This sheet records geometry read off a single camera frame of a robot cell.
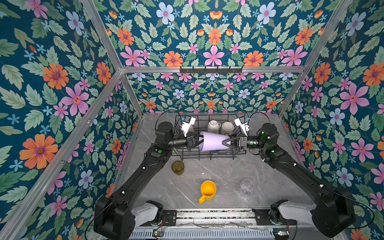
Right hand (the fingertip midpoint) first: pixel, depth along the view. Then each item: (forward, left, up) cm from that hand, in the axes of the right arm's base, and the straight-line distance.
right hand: (227, 139), depth 66 cm
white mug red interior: (+24, -4, -20) cm, 31 cm away
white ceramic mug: (+24, +5, -19) cm, 31 cm away
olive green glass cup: (0, +27, -31) cm, 41 cm away
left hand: (0, +9, 0) cm, 9 cm away
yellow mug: (-12, +8, -32) cm, 35 cm away
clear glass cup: (-11, -13, -27) cm, 32 cm away
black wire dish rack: (+35, +14, -30) cm, 48 cm away
